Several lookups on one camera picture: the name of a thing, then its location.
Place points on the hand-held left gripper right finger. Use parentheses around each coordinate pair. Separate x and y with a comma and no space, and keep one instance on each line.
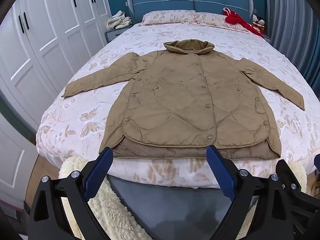
(221,172)

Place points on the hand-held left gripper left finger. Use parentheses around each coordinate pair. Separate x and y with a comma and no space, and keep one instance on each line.
(96,172)

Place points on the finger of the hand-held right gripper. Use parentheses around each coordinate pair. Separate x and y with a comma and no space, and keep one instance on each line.
(300,205)

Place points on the tan quilted jacket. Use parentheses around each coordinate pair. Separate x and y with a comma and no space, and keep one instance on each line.
(175,100)

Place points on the pile of cream clothes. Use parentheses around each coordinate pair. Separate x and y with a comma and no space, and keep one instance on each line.
(118,20)

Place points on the cream fleece throw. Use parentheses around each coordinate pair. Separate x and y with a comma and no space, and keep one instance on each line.
(110,205)

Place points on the bed with butterfly bedspread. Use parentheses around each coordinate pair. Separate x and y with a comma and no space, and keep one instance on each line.
(75,120)

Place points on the white panelled door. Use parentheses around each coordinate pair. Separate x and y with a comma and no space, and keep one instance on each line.
(15,160)

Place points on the white panelled wardrobe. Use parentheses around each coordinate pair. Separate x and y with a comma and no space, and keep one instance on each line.
(50,42)

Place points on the grey nightstand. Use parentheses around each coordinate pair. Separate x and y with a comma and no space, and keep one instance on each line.
(115,33)
(267,38)

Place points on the red garment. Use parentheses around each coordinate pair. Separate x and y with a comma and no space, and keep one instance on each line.
(240,20)

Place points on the butterfly print pillow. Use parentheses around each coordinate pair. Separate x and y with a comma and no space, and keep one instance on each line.
(167,17)
(212,18)

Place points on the plush doll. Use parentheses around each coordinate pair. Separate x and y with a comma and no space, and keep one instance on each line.
(261,23)
(255,20)

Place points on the grey-blue curtain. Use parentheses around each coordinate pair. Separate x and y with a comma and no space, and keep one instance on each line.
(292,25)

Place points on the blue padded headboard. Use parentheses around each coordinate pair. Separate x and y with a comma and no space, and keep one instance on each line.
(162,0)

